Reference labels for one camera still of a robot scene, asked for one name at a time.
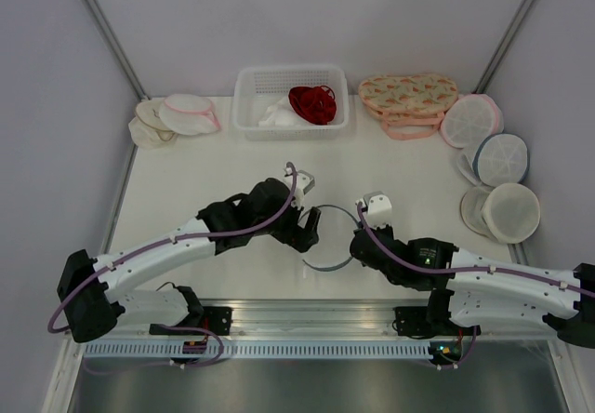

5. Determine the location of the white blue-trimmed laundry bag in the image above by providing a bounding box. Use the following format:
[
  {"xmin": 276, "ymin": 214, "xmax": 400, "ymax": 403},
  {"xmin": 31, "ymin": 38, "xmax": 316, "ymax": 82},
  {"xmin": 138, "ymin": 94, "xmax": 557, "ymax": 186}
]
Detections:
[{"xmin": 300, "ymin": 204, "xmax": 357, "ymax": 279}]

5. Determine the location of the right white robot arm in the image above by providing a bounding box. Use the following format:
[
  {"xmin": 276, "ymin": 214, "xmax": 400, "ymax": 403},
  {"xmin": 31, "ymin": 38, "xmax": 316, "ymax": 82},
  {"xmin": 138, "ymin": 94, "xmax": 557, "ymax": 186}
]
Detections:
[{"xmin": 350, "ymin": 226, "xmax": 594, "ymax": 349}]

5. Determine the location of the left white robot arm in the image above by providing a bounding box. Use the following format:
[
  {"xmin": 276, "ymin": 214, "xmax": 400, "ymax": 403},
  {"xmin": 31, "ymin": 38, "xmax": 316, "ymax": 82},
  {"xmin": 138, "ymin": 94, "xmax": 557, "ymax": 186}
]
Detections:
[{"xmin": 47, "ymin": 171, "xmax": 320, "ymax": 343}]

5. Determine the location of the white bra in basket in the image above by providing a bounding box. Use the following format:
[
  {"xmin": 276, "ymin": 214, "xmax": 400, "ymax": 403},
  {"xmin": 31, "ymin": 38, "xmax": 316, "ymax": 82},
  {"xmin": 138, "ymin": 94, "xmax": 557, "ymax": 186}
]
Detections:
[{"xmin": 258, "ymin": 96, "xmax": 309, "ymax": 127}]

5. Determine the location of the red bra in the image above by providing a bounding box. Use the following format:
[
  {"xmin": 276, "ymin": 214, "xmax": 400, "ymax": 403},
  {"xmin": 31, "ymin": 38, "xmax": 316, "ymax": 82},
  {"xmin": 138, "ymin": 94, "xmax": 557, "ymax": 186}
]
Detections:
[{"xmin": 288, "ymin": 86, "xmax": 337, "ymax": 126}]

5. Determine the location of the beige round laundry bag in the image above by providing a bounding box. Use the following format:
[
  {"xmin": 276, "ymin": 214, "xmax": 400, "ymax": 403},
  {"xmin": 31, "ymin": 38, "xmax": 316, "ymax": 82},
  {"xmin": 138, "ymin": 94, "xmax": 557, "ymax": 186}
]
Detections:
[{"xmin": 459, "ymin": 183, "xmax": 541, "ymax": 245}]

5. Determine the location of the floral bra case stack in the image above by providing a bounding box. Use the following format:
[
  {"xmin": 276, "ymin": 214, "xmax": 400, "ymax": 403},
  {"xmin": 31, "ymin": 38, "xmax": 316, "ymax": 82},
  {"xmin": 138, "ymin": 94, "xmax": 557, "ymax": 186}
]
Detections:
[{"xmin": 358, "ymin": 73, "xmax": 459, "ymax": 140}]

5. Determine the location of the pink-trimmed empty laundry bag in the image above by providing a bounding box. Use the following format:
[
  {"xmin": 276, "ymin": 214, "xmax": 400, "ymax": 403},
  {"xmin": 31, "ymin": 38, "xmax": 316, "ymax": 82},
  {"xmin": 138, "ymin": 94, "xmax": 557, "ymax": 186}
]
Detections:
[{"xmin": 158, "ymin": 94, "xmax": 221, "ymax": 136}]

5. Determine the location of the blue-trimmed round laundry bag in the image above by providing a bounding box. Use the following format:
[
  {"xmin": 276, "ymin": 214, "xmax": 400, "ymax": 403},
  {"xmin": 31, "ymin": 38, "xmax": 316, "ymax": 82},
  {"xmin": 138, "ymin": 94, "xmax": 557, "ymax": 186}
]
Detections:
[{"xmin": 456, "ymin": 133, "xmax": 530, "ymax": 187}]

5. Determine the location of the pink-trimmed round laundry bag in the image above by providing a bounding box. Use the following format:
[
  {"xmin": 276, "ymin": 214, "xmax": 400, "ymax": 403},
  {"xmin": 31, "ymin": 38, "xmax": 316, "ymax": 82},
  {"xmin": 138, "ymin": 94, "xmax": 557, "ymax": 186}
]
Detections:
[{"xmin": 440, "ymin": 94, "xmax": 504, "ymax": 149}]

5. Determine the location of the beige empty laundry bag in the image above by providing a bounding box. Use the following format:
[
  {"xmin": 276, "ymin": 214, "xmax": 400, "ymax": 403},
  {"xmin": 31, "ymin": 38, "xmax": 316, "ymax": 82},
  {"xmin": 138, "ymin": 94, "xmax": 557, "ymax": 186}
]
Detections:
[{"xmin": 128, "ymin": 98, "xmax": 178, "ymax": 150}]

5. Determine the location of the white plastic basket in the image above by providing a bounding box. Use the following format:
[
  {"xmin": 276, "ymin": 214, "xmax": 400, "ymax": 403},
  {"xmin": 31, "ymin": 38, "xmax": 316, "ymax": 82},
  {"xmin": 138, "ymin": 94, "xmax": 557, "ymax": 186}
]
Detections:
[{"xmin": 231, "ymin": 63, "xmax": 350, "ymax": 140}]

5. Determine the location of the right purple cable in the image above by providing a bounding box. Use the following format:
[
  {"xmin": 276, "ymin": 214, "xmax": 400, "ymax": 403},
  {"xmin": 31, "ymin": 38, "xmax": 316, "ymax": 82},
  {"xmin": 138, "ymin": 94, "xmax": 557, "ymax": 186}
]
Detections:
[{"xmin": 355, "ymin": 201, "xmax": 595, "ymax": 300}]

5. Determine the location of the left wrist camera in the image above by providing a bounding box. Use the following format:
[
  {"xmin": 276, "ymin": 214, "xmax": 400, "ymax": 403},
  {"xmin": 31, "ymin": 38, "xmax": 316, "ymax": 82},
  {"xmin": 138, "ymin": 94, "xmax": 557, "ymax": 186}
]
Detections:
[{"xmin": 283, "ymin": 167, "xmax": 315, "ymax": 208}]

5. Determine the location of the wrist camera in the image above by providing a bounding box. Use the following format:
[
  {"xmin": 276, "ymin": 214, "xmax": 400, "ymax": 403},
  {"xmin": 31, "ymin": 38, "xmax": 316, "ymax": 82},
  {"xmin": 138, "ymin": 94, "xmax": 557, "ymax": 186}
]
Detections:
[
  {"xmin": 356, "ymin": 192, "xmax": 392, "ymax": 229},
  {"xmin": 283, "ymin": 167, "xmax": 315, "ymax": 208}
]

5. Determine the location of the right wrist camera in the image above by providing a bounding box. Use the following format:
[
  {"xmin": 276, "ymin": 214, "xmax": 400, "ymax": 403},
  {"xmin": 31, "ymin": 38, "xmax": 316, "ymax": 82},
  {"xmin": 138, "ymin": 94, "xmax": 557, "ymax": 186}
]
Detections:
[{"xmin": 356, "ymin": 192, "xmax": 392, "ymax": 229}]

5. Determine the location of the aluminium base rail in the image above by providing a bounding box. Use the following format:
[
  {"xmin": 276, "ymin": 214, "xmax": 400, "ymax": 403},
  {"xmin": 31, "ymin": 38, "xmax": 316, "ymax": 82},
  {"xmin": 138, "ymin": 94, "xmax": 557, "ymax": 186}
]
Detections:
[{"xmin": 157, "ymin": 297, "xmax": 571, "ymax": 340}]

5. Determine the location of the white slotted cable duct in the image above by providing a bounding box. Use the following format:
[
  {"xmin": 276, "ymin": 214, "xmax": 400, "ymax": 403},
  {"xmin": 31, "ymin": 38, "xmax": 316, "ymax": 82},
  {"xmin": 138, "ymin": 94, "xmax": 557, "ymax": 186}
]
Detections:
[{"xmin": 84, "ymin": 340, "xmax": 432, "ymax": 360}]

